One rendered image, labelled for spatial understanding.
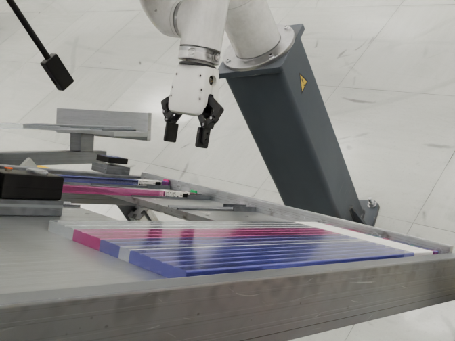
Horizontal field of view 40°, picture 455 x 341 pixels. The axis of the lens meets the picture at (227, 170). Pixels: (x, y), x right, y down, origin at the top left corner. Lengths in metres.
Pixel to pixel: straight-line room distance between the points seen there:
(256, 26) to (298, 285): 1.01
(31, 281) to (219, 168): 2.03
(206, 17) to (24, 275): 0.86
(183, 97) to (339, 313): 0.72
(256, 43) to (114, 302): 1.17
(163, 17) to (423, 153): 1.17
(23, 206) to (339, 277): 0.35
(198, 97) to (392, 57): 1.56
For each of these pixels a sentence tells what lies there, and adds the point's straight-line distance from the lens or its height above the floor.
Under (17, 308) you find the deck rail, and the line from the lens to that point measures 0.37.
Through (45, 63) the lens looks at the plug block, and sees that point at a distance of 0.83.
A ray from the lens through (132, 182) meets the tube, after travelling 1.18.
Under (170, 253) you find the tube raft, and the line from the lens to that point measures 0.56.
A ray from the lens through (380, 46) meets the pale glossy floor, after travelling 2.79.
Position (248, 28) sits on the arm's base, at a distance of 1.50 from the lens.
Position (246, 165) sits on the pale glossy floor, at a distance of 2.41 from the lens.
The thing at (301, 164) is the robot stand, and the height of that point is 0.37.
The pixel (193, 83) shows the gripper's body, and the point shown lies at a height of 0.86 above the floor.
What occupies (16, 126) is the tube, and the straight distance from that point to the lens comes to 1.30.
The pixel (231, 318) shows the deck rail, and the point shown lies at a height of 1.06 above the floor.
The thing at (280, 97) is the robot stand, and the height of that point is 0.60.
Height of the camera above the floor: 1.44
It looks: 36 degrees down
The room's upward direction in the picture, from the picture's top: 27 degrees counter-clockwise
